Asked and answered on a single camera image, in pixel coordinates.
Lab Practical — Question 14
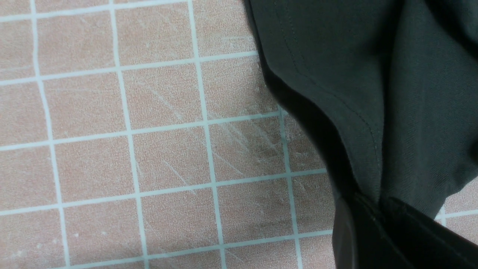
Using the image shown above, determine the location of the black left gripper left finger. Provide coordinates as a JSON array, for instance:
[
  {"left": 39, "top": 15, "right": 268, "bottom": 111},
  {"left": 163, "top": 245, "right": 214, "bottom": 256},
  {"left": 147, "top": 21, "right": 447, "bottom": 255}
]
[{"left": 332, "top": 195, "right": 415, "bottom": 269}]

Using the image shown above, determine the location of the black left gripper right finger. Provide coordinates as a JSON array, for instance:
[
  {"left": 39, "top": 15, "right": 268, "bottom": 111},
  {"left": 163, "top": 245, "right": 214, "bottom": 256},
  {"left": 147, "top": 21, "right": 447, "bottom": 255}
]
[{"left": 379, "top": 197, "right": 478, "bottom": 269}]

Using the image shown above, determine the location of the dark gray long-sleeved shirt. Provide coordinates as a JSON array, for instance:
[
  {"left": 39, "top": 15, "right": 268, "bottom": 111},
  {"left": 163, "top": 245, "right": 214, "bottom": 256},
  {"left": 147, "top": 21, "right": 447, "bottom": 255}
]
[{"left": 244, "top": 0, "right": 478, "bottom": 218}]

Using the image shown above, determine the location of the pink grid tablecloth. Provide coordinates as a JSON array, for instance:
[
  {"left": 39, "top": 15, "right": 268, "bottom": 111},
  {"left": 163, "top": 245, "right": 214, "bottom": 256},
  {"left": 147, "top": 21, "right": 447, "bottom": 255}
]
[{"left": 1, "top": 0, "right": 477, "bottom": 269}]

